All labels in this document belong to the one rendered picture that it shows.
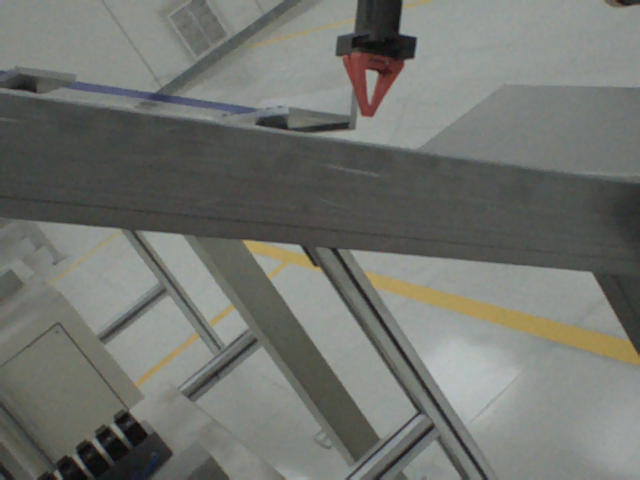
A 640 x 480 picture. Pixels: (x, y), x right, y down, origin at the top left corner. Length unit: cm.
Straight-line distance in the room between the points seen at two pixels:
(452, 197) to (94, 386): 153
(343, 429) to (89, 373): 61
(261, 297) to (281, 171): 101
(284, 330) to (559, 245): 97
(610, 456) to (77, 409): 103
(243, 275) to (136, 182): 102
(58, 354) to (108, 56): 692
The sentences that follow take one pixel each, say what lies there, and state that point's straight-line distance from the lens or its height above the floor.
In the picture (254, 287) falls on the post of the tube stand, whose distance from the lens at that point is 153.
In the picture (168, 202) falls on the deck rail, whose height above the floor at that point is 95.
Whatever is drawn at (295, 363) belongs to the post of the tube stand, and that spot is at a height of 42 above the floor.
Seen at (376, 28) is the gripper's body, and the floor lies 84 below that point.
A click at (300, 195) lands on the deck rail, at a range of 54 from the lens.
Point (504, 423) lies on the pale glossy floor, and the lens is 192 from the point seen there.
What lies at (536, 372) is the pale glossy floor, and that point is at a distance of 200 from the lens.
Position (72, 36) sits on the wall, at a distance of 877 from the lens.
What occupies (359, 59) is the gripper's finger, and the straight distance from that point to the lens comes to 120.
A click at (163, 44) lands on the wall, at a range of 894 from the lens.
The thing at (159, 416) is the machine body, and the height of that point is 62.
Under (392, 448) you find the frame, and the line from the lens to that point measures 143.
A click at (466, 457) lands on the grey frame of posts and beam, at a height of 22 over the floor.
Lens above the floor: 105
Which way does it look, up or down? 19 degrees down
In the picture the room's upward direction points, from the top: 34 degrees counter-clockwise
